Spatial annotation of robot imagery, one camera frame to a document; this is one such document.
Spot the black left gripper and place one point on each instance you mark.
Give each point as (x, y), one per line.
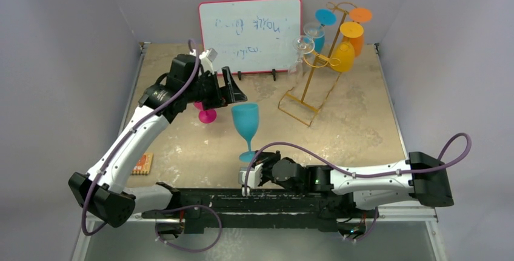
(219, 99)

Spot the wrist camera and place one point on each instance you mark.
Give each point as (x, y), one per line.
(207, 58)
(254, 178)

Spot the clear wine glass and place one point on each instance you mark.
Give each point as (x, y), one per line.
(303, 45)
(316, 35)

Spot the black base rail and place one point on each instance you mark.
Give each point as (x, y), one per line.
(202, 208)

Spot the rear clear wine glass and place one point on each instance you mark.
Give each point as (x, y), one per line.
(316, 35)

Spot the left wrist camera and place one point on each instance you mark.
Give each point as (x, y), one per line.
(207, 58)

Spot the rear blue wine glass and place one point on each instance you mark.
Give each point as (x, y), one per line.
(325, 17)

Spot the red framed whiteboard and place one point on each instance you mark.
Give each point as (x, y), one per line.
(251, 36)

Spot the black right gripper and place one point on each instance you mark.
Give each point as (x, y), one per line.
(265, 168)

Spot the light blue wine glass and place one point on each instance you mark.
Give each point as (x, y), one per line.
(246, 121)

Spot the front clear wine glass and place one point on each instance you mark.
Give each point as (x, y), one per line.
(303, 45)

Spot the orange wine glass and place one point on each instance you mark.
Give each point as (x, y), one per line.
(360, 15)

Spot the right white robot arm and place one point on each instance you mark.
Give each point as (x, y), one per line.
(419, 177)

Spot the orange small circuit board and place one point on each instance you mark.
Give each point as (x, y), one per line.
(143, 167)

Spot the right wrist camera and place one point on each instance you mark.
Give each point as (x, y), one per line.
(254, 178)

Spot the gold wire wine glass rack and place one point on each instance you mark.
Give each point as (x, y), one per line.
(305, 101)

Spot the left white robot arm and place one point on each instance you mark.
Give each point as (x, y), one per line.
(101, 190)

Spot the yellow wine glass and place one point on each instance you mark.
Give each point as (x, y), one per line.
(343, 56)

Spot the pink wine glass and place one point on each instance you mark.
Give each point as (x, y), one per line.
(205, 116)

